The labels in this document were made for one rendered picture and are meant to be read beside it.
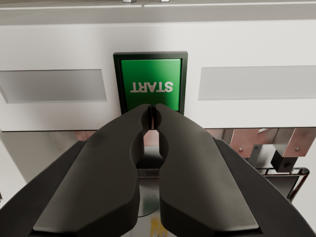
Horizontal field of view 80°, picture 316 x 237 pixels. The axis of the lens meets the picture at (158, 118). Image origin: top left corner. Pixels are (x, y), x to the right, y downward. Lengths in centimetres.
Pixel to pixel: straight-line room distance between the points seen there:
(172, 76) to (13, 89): 14
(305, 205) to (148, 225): 41
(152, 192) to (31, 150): 20
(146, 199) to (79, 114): 23
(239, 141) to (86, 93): 20
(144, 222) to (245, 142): 26
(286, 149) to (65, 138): 31
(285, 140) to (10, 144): 34
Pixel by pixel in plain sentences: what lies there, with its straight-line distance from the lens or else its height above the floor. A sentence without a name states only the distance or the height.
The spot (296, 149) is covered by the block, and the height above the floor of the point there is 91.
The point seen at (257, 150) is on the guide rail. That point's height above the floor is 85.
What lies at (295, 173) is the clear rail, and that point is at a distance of 38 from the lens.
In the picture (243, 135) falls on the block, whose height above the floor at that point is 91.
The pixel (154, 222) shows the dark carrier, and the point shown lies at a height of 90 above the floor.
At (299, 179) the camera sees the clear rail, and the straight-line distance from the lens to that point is 40.
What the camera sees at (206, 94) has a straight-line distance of 18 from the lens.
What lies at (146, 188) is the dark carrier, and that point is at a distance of 35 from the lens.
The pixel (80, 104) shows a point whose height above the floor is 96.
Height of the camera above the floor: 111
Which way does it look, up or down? 57 degrees down
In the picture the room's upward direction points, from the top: 180 degrees clockwise
